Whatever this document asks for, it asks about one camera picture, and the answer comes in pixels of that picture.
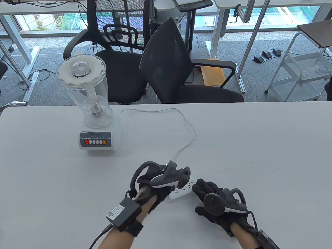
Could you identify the grey hand tracker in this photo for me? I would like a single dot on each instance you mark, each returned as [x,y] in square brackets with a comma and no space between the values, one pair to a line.
[166,179]
[214,205]

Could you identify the person's right forearm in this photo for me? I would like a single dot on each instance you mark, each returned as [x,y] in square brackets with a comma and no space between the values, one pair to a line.
[245,240]

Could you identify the person's right hand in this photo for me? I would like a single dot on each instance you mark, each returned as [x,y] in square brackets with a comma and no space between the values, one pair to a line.
[205,188]

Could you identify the black foot pedal set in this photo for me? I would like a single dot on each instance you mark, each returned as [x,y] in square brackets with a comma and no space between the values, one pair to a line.
[267,55]

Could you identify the white metal cart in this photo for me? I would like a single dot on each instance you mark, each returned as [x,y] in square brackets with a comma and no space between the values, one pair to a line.
[298,85]

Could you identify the grey right hand tracker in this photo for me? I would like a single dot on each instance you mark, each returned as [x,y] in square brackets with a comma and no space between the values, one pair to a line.
[214,205]

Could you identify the black solid-back office chair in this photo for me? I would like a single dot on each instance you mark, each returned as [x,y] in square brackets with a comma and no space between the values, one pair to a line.
[166,64]

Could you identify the white desk with aluminium frame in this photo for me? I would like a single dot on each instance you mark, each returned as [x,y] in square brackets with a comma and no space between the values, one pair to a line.
[280,3]

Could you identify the black mesh office chair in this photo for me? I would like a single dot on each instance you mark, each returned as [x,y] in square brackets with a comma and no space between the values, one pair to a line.
[116,64]

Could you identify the person's left hand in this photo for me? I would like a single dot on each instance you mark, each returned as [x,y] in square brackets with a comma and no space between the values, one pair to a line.
[163,193]

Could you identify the grey left hand tracker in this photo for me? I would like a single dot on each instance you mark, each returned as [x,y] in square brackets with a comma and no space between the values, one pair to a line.
[166,179]

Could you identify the white blender with clear jar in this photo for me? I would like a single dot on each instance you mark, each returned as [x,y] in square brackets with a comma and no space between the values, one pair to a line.
[96,145]

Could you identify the chrome metal bar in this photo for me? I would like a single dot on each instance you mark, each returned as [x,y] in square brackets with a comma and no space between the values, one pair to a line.
[14,103]

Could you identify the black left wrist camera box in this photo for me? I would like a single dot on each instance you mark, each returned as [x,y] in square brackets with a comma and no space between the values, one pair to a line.
[123,214]

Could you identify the person's left forearm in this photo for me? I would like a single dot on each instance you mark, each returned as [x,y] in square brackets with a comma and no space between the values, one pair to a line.
[116,241]

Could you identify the white desk with metal legs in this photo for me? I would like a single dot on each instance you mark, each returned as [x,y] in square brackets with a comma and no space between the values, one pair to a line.
[15,39]

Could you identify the white power strip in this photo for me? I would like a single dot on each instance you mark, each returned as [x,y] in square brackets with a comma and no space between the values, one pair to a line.
[181,193]

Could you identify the black pedestal stand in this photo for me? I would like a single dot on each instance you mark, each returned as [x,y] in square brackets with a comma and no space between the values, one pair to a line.
[192,28]

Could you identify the dark brown board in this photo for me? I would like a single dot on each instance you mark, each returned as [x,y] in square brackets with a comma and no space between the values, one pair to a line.
[316,33]

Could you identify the brown cardboard piece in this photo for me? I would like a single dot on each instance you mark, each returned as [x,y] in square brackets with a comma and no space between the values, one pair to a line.
[212,74]

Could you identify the aluminium frame post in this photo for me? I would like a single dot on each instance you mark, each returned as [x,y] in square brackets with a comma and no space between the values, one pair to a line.
[255,39]

